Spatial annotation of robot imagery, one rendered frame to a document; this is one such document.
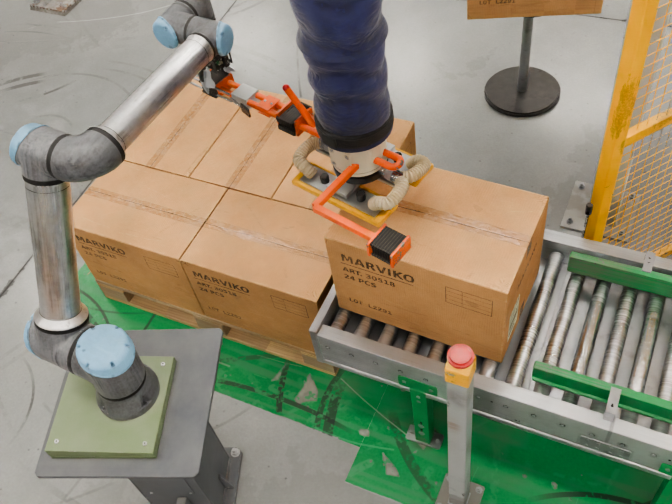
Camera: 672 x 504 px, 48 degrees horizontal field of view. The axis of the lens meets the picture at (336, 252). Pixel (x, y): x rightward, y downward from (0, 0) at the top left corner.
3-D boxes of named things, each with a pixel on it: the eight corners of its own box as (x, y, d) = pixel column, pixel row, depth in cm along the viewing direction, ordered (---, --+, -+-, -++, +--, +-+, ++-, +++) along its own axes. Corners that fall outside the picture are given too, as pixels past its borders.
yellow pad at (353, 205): (398, 207, 225) (397, 195, 221) (379, 228, 221) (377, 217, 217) (311, 165, 241) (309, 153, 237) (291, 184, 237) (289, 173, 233)
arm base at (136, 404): (158, 416, 224) (149, 401, 216) (94, 424, 224) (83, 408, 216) (161, 361, 236) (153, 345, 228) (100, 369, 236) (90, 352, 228)
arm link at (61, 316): (68, 384, 217) (43, 146, 178) (23, 362, 223) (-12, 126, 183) (104, 356, 229) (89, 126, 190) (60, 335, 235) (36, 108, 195)
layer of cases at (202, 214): (418, 185, 355) (414, 121, 324) (331, 358, 303) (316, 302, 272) (204, 134, 396) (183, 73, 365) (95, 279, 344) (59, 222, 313)
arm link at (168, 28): (177, 29, 211) (201, 3, 218) (144, 20, 215) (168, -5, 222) (185, 56, 219) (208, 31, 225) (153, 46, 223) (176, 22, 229)
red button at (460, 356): (477, 355, 199) (477, 347, 196) (469, 377, 195) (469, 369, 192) (452, 347, 201) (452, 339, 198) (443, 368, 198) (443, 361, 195)
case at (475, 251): (538, 272, 267) (549, 196, 236) (501, 363, 247) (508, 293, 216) (384, 226, 289) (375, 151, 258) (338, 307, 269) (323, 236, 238)
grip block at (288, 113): (316, 120, 239) (313, 105, 234) (296, 138, 235) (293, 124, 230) (296, 111, 243) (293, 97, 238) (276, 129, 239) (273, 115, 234)
